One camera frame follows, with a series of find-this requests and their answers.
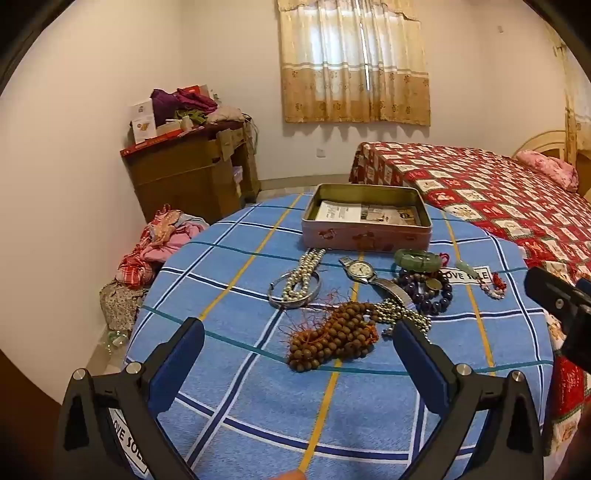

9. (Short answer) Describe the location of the silver wristwatch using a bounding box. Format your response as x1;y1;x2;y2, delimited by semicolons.
338;256;416;306

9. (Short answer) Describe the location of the bed with red quilt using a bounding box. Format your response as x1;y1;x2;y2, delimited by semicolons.
348;141;591;462

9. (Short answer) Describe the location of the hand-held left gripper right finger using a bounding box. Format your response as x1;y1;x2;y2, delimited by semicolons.
392;318;546;480

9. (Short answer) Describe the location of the flat red box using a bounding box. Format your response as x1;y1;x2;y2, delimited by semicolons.
119;127;204;160

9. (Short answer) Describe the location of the patterned beige bag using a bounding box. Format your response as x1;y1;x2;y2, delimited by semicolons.
99;279;149;331

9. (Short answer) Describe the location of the pink metal tin box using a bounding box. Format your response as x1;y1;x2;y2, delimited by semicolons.
301;183;432;254

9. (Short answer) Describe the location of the brown wooden bead necklace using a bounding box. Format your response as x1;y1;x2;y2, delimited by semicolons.
277;290;382;373

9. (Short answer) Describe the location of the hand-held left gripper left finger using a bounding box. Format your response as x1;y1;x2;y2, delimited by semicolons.
54;317;206;480

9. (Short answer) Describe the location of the dark purple bead bracelet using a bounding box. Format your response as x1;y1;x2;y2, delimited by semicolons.
392;271;454;317

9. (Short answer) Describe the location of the cream wooden headboard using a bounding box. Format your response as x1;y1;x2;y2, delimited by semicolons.
510;130;591;204

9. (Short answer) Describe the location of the white printed carton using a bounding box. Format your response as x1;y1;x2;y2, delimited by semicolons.
130;99;158;144

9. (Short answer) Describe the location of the magenta clothing pile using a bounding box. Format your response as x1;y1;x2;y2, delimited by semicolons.
174;87;218;114

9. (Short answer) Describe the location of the brown wooden dresser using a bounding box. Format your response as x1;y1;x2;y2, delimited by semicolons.
121;117;262;225

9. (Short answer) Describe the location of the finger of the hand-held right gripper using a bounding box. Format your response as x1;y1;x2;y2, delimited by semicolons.
525;266;591;320

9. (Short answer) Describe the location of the white pearl necklace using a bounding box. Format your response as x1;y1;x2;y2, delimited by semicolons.
281;248;326;304

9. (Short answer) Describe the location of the red coral bracelet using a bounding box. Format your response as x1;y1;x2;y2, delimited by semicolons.
478;272;508;300

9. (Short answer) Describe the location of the silver bangle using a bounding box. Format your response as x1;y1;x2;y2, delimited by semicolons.
268;271;323;309

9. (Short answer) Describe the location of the beige patterned window curtain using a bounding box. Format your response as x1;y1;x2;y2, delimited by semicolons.
276;0;433;127

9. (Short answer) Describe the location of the olive green cloth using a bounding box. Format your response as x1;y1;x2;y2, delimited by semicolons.
174;108;206;126

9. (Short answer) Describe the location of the pink quilted cloth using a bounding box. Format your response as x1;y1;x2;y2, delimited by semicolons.
205;106;246;126

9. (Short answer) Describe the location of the green jade bangle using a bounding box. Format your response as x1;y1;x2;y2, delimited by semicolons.
394;248;440;270

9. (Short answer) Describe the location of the pink pillow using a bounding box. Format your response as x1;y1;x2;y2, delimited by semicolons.
514;150;579;193

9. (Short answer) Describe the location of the blue checked tablecloth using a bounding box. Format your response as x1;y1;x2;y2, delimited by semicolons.
124;191;555;480

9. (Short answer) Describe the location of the gold metal bead chain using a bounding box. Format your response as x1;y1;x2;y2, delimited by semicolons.
372;298;433;336

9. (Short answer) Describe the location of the beige side curtain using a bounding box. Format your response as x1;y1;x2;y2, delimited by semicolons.
549;28;591;178

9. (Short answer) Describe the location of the pink clothes pile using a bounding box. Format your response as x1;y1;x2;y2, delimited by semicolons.
115;205;211;290

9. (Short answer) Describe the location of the printed paper sheet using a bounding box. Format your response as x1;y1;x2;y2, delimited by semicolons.
316;200;421;228

